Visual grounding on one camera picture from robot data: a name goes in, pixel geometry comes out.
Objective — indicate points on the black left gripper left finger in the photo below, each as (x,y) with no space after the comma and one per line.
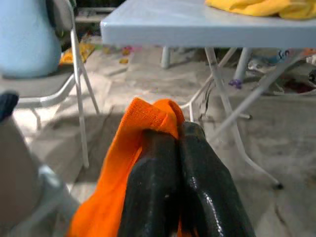
(153,185)

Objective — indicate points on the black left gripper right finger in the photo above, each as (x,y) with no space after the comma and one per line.
(209,197)

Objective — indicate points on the orange garment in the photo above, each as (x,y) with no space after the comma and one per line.
(111,185)

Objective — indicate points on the yellow shirt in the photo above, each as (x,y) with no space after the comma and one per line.
(259,7)

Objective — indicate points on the small purple toy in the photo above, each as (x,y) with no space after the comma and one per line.
(235,83)

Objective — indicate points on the yellow toy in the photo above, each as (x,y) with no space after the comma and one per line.
(84,50)

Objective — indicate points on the grey folding table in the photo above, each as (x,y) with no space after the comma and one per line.
(172,29)

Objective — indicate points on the colourful baby bouncer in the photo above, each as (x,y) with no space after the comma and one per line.
(284,55)

